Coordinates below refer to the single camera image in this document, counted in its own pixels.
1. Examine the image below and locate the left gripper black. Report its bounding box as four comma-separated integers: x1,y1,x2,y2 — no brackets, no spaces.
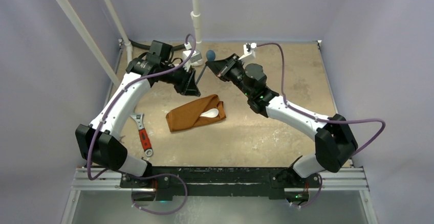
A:
160,62,200,96

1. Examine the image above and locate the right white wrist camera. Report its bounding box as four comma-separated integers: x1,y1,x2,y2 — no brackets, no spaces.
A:
239,42,257,63

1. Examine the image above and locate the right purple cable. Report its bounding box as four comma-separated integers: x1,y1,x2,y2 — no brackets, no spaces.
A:
255,42,386,210

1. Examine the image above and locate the small dark blue disc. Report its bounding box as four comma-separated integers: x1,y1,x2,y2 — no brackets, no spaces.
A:
195,50,217,85

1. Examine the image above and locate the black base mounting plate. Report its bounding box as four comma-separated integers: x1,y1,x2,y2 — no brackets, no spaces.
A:
120,166,320,201

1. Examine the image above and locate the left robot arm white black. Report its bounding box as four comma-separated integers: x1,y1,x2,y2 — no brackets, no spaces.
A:
75,39,201,188

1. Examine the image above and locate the purple cable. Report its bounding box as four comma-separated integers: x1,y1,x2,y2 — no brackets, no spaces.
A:
86,34,198,216
255,42,386,210

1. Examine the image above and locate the red handled adjustable wrench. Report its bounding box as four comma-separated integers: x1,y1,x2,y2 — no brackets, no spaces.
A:
130,113,154,157

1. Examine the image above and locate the aluminium extrusion rail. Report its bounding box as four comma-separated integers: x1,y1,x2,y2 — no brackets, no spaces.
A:
71,168,369,191

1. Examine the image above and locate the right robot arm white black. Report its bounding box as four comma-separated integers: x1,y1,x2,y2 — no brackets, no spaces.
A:
206,54,358,187

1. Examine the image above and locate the black corrugated hose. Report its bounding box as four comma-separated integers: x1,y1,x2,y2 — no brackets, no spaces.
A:
128,38,186,53

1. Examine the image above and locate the white PVC pipe frame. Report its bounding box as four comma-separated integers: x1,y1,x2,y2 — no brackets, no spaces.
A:
41,0,193,90

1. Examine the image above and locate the orange cloth napkin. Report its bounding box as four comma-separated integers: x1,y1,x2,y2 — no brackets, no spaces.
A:
166,94,226,132

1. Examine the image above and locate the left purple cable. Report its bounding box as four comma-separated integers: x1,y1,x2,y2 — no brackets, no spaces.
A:
86,34,198,216

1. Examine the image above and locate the white ceramic spoon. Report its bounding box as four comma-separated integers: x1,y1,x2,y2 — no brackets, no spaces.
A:
200,108,219,118

